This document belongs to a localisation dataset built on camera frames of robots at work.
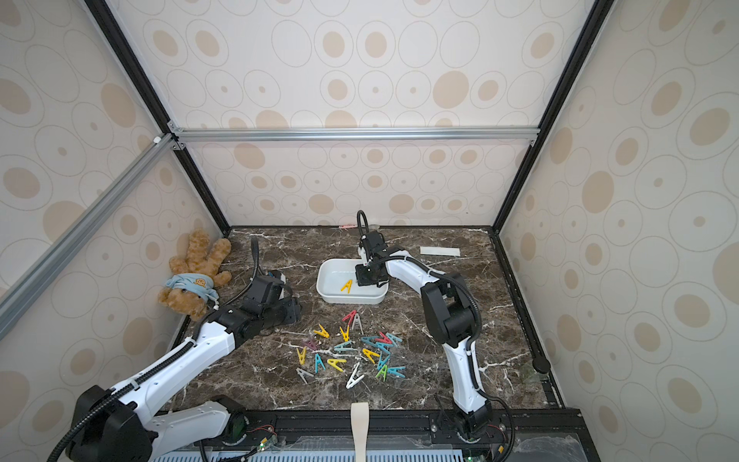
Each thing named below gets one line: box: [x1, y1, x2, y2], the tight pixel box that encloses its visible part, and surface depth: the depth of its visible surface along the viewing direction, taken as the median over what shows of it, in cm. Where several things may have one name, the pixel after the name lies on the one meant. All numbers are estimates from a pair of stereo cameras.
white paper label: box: [419, 246, 461, 257], surface depth 115 cm
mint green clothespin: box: [333, 340, 359, 354], surface depth 89 cm
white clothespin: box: [345, 361, 365, 389], surface depth 83 cm
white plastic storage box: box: [315, 257, 390, 306], surface depth 102 cm
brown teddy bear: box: [157, 229, 232, 322], surface depth 96 cm
